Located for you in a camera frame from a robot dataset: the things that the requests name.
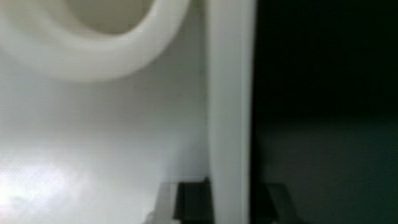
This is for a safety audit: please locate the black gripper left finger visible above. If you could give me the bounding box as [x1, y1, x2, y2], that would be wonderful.
[147, 179, 213, 224]

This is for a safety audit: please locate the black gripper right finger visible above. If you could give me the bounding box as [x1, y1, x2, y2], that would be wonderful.
[252, 183, 301, 224]

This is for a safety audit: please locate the white square table top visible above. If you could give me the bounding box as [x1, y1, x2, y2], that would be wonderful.
[0, 0, 255, 224]

